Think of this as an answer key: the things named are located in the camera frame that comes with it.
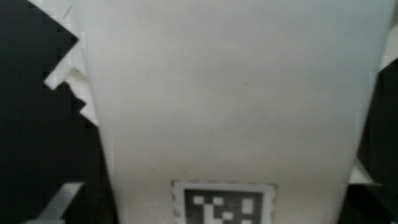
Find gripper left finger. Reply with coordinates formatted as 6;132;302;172
23;182;86;224

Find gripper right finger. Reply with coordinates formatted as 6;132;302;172
338;184;398;224

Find white cabinet body box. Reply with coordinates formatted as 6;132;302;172
29;0;100;125

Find white cabinet top block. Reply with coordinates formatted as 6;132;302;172
71;0;398;224

